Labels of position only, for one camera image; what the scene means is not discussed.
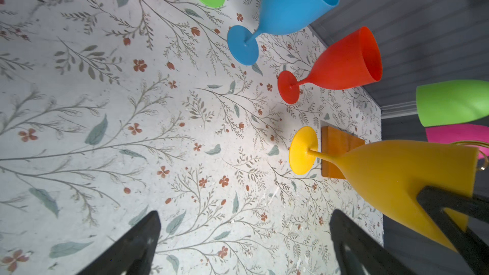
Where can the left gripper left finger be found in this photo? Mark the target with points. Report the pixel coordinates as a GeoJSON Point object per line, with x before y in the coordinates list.
{"type": "Point", "coordinates": [133, 253]}

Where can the red wine glass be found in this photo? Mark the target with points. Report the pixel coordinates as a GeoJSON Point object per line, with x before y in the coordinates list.
{"type": "Point", "coordinates": [351, 62]}

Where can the yellow wine glass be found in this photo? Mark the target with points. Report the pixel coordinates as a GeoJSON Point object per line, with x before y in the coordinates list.
{"type": "Point", "coordinates": [390, 174]}

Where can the floral table mat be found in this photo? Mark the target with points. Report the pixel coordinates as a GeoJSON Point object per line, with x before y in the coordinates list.
{"type": "Point", "coordinates": [111, 109]}

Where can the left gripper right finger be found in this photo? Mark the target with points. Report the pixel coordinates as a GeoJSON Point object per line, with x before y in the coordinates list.
{"type": "Point", "coordinates": [357, 252]}

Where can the gold rack with orange base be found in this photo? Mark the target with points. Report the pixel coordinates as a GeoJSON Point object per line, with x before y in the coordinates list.
{"type": "Point", "coordinates": [336, 142]}

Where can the pink wine glass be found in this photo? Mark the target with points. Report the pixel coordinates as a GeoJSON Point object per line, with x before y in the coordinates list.
{"type": "Point", "coordinates": [458, 132]}

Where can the blue wine glass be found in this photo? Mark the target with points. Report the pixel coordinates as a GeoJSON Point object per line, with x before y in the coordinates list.
{"type": "Point", "coordinates": [277, 17]}

